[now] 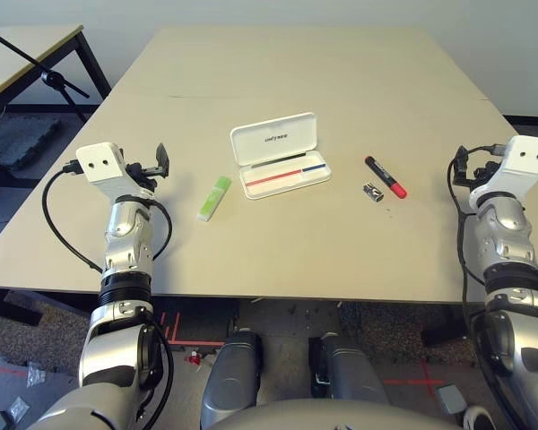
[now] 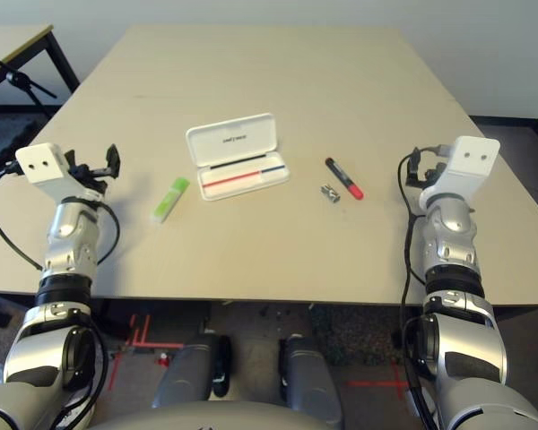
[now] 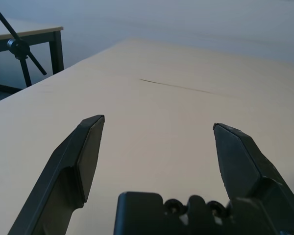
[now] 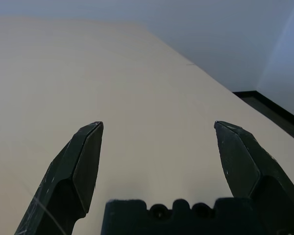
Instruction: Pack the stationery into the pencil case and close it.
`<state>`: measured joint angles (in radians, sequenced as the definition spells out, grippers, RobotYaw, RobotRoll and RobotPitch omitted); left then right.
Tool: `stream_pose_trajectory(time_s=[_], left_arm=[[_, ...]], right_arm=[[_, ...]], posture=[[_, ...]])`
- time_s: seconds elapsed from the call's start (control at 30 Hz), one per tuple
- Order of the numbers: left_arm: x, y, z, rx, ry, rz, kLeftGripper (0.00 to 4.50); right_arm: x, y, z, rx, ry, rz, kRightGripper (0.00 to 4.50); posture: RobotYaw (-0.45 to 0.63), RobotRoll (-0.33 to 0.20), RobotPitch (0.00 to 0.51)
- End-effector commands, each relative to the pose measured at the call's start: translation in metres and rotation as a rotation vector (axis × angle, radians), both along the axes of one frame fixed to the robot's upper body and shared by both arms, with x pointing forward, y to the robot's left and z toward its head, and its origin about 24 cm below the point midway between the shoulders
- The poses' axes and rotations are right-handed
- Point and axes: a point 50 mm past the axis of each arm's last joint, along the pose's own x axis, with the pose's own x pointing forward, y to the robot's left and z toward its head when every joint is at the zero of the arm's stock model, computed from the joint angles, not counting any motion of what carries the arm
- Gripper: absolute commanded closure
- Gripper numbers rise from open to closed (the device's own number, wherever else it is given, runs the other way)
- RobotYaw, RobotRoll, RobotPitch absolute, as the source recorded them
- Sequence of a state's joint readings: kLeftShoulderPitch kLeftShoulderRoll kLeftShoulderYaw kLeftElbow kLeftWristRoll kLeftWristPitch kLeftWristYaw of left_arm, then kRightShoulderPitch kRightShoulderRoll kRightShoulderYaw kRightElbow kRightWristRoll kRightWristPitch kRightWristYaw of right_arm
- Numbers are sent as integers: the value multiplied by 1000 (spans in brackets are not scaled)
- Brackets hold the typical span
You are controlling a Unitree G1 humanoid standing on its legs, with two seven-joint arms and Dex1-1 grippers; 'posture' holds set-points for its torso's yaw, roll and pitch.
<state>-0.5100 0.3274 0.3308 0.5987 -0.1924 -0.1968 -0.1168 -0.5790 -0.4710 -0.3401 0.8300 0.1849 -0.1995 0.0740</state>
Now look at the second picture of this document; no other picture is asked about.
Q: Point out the beige side table black frame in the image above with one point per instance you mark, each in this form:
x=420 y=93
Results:
x=9 y=45

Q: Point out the red black whiteboard marker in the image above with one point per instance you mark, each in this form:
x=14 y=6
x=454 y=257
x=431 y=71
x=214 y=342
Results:
x=343 y=177

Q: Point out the green white correction tape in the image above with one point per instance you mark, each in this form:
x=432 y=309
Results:
x=170 y=199

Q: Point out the grey robot leg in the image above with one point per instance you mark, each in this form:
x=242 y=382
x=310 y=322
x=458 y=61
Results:
x=184 y=372
x=307 y=376

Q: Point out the white plastic pencil case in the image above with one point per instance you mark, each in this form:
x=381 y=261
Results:
x=233 y=139

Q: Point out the dark grey foam mat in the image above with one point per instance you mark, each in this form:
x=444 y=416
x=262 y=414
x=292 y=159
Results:
x=4 y=130

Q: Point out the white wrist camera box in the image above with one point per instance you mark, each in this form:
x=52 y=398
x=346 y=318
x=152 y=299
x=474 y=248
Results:
x=471 y=165
x=40 y=163

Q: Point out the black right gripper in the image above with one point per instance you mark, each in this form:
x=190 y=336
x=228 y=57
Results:
x=432 y=175

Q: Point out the small red white floor object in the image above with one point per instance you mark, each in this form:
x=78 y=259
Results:
x=163 y=359

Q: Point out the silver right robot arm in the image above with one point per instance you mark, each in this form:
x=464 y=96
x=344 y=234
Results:
x=453 y=269

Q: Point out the grey right robot leg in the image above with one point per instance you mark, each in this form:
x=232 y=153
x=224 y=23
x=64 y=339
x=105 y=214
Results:
x=307 y=376

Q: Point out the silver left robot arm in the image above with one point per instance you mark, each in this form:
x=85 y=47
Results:
x=67 y=264

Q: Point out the grey robot torso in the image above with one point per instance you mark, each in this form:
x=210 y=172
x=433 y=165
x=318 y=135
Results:
x=206 y=418

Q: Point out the grey left robot leg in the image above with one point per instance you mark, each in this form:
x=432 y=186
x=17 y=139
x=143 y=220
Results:
x=184 y=372

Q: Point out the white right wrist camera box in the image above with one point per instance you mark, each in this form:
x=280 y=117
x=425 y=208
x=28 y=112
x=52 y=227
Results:
x=471 y=165

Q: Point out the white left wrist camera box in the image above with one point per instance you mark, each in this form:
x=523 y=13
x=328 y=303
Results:
x=40 y=163

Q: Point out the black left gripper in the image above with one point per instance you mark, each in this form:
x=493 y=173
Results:
x=92 y=177

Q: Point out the black tripod stand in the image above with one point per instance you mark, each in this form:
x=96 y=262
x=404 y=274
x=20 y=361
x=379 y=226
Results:
x=15 y=79

